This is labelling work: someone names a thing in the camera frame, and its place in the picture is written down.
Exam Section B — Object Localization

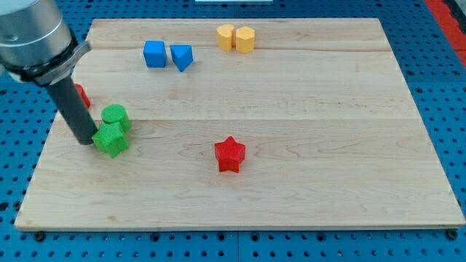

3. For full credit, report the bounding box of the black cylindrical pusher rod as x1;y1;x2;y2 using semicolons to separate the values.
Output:
46;76;98;145

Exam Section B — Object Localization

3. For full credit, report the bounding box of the green cylinder block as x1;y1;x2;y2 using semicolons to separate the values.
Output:
101;104;131;132

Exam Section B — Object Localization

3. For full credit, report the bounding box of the green star block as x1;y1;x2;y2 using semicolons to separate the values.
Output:
92;122;130;158

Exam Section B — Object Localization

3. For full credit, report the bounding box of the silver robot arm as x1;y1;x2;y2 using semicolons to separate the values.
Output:
1;0;97;145

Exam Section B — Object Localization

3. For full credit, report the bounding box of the light wooden board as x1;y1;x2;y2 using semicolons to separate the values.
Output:
15;18;465;231

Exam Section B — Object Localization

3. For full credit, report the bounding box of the red block behind rod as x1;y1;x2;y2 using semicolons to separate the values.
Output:
75;84;91;108

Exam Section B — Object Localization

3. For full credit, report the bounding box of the blue cube block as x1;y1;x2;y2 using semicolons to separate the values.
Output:
143;41;167;68

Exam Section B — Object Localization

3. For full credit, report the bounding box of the blue triangle block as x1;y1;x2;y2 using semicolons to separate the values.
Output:
170;44;194;72

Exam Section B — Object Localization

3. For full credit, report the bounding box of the yellow half-moon block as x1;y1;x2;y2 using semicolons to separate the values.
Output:
216;24;234;52

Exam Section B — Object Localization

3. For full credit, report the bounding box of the red star block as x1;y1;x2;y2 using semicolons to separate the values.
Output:
214;136;246;173

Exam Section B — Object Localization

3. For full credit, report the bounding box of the yellow hexagon block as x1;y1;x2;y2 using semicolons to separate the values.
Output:
235;26;255;53

